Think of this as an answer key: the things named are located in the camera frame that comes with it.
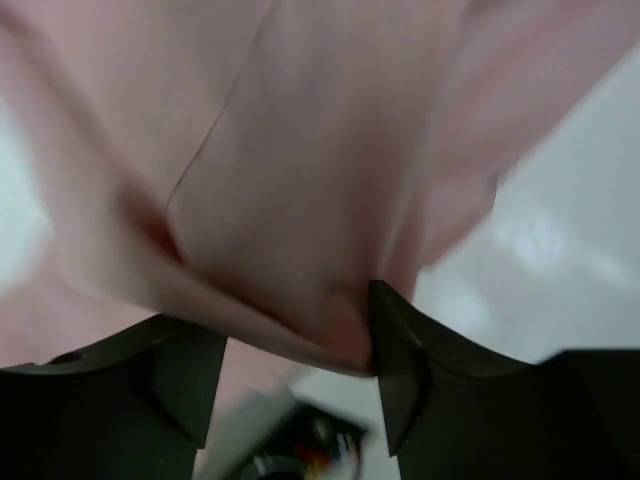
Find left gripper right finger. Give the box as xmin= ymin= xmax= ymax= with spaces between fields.
xmin=368 ymin=281 xmax=639 ymax=479

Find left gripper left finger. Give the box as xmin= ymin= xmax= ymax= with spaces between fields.
xmin=1 ymin=315 xmax=227 ymax=479

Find pink trousers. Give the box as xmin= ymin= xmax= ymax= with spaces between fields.
xmin=1 ymin=1 xmax=639 ymax=479

